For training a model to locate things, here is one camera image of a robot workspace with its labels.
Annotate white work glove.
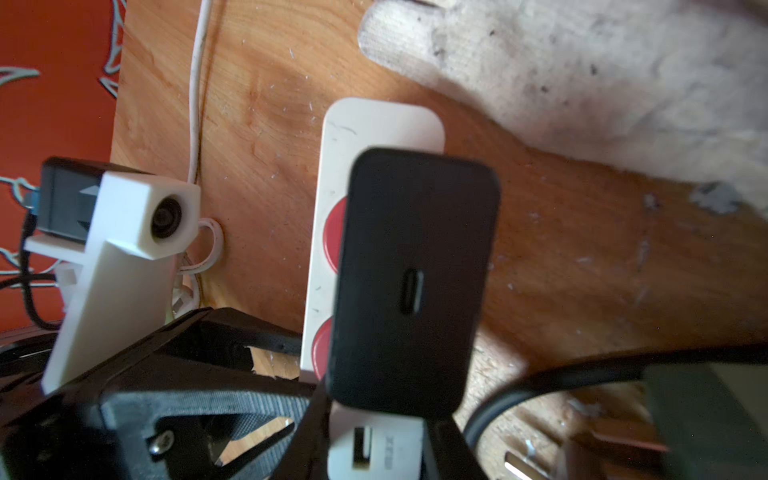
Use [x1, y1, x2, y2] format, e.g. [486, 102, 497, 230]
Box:
[358, 1, 767, 214]

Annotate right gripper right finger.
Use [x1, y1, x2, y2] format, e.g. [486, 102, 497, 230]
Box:
[422, 419, 487, 480]

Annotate black charger plug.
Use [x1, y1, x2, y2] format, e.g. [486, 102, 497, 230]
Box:
[325, 148, 501, 419]

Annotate black power cable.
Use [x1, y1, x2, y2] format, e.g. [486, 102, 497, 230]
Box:
[463, 344, 768, 451]

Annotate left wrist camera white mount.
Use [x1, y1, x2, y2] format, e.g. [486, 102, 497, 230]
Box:
[22, 157, 201, 394]

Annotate green charger plug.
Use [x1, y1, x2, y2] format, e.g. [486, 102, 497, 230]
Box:
[643, 363, 767, 479]

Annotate white power strip red sockets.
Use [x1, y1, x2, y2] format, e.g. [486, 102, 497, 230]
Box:
[298, 97, 446, 480]

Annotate white cable of round hub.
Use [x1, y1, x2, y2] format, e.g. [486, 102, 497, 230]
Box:
[170, 0, 226, 316]

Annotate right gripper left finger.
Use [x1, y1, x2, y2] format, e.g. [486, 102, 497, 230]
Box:
[286, 383, 332, 479]

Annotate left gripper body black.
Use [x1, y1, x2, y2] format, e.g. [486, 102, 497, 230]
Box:
[1, 308, 314, 479]

